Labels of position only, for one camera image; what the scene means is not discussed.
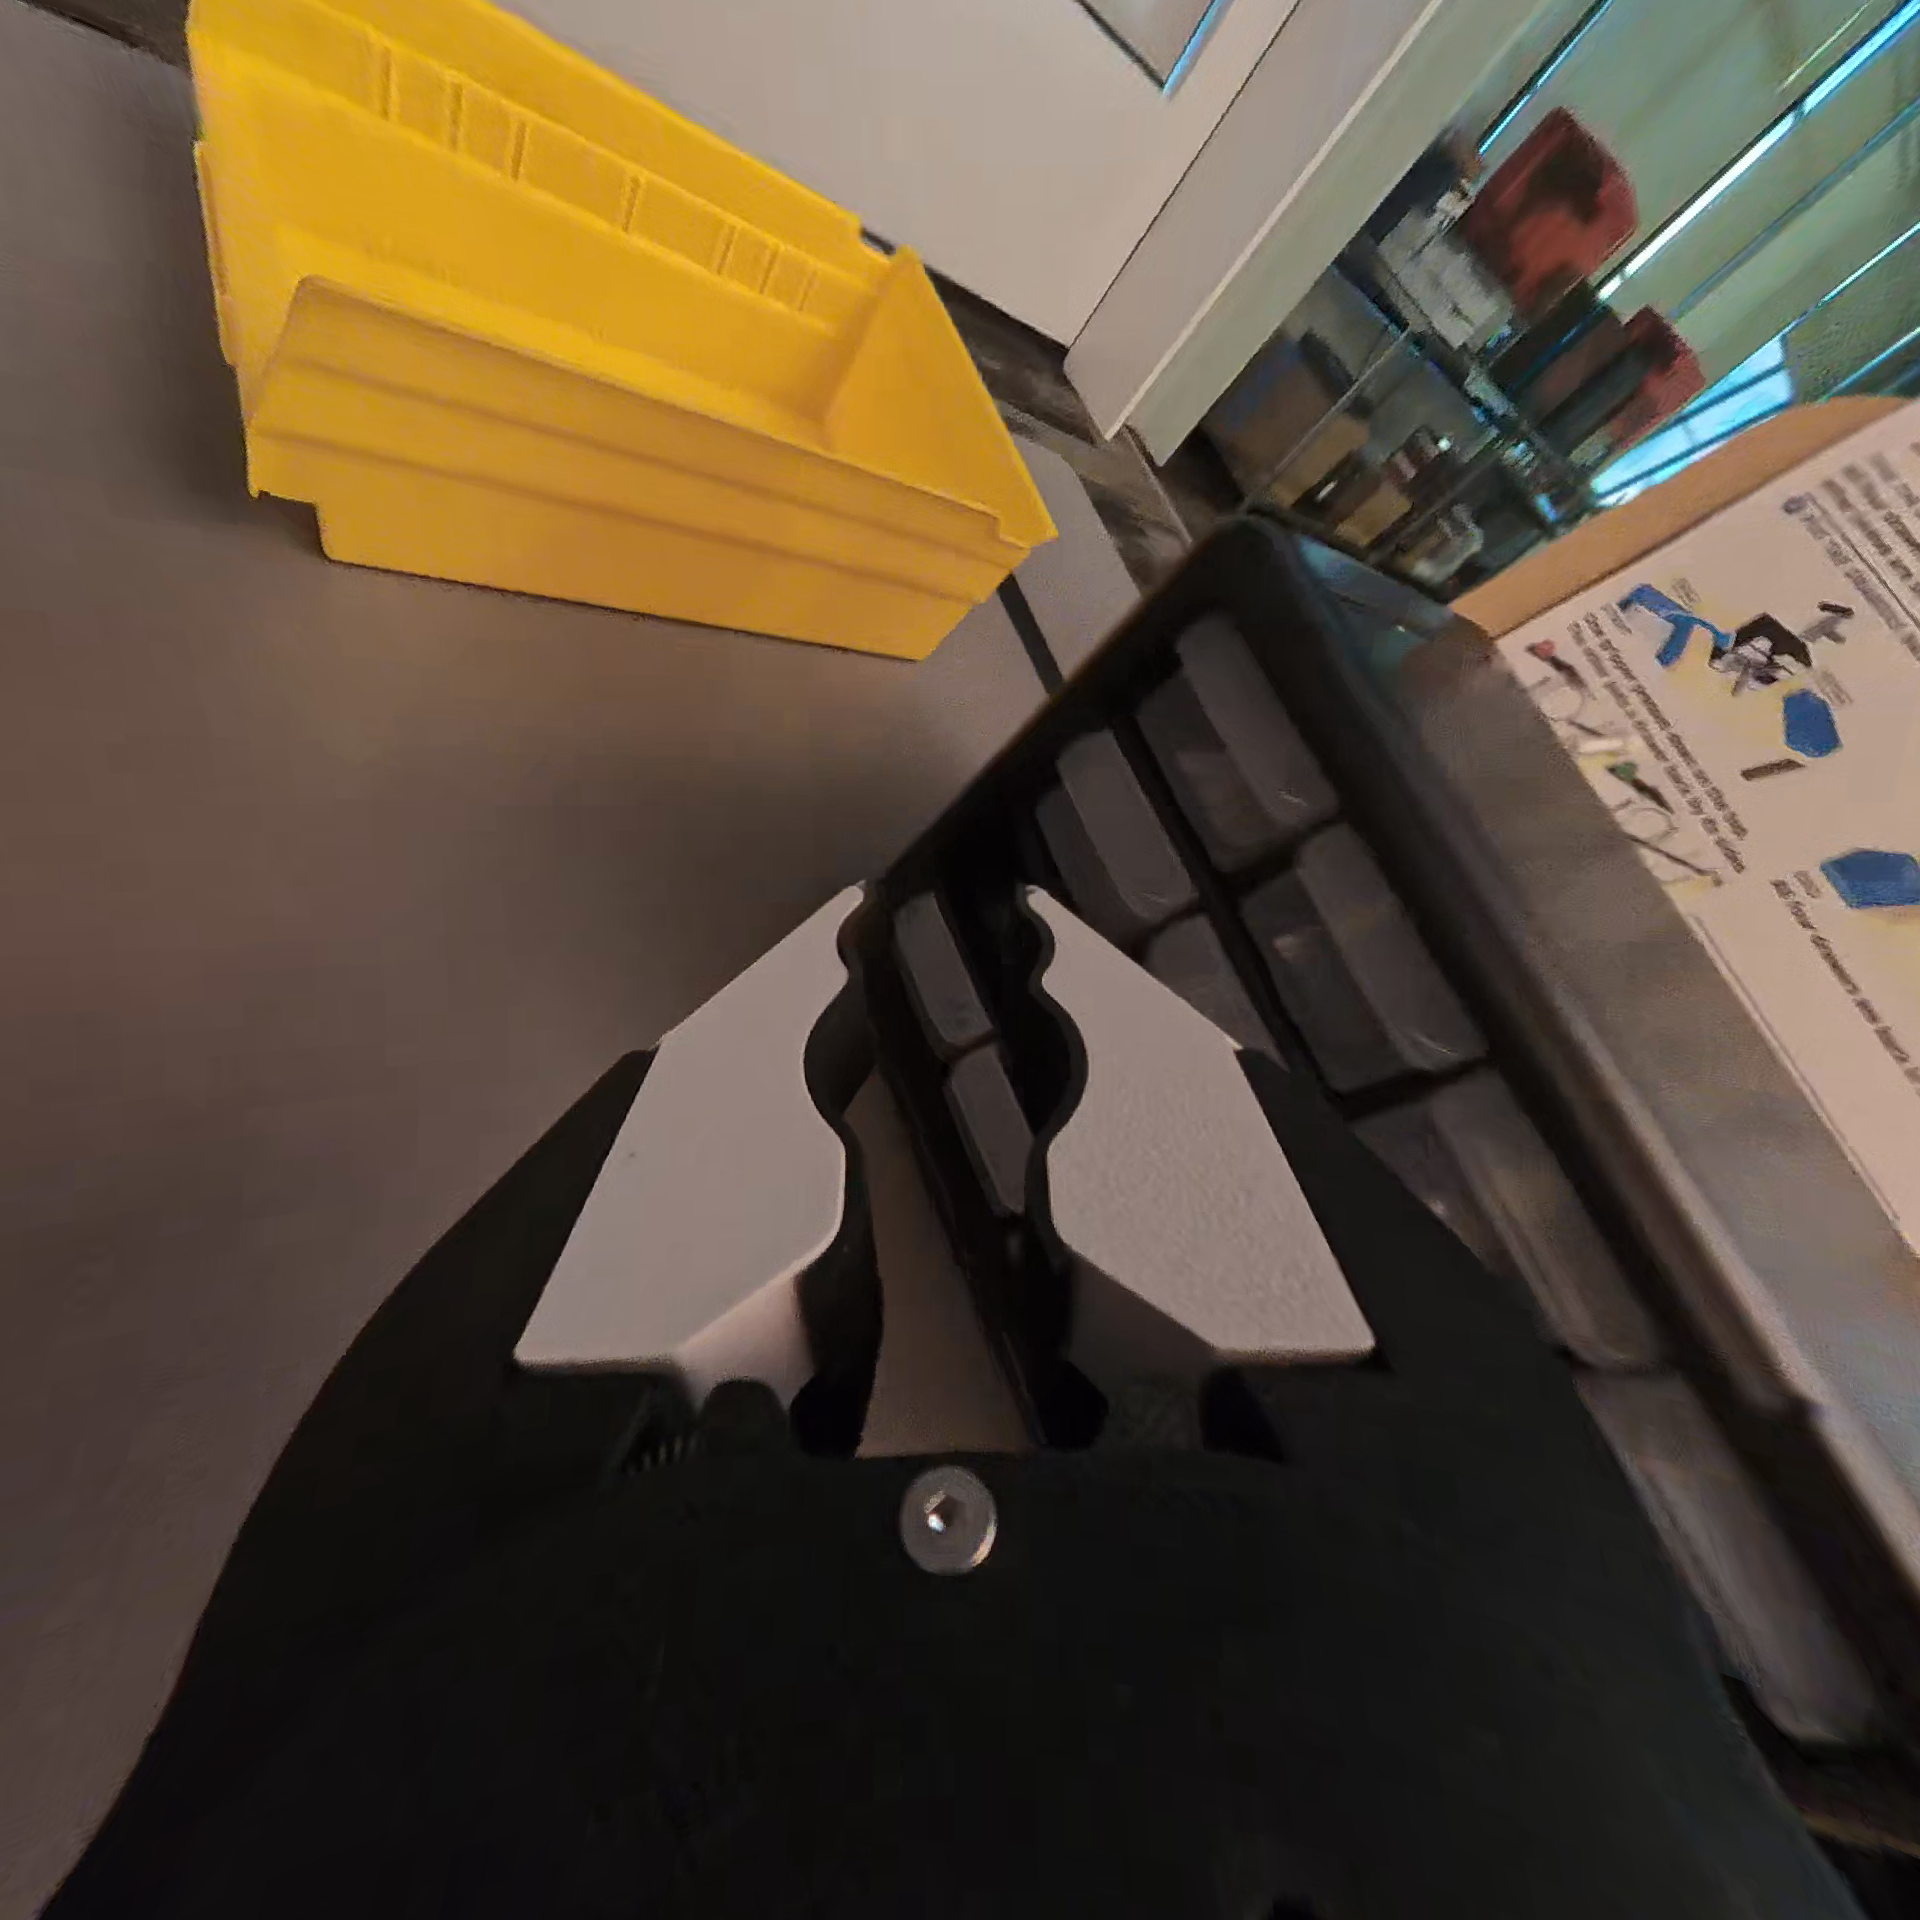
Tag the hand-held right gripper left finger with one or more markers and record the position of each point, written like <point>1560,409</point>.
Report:
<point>705,1171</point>

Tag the red storage bin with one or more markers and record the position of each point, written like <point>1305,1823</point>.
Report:
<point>1642,375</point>
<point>1552,211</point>

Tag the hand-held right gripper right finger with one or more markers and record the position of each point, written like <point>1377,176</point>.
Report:
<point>1201,1201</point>

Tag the set of clear cabinet drawers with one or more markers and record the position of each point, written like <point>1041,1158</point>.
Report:
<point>1348,974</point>

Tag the yellow plastic bin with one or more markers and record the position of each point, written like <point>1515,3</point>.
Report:
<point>600,451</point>

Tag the black drawer cabinet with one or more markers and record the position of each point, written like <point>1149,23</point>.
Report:
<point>1080,704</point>

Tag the printed instruction sheet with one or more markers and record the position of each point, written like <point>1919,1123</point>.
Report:
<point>1799,779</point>

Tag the metal storage shelf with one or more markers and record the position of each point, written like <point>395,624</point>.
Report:
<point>1394,435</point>

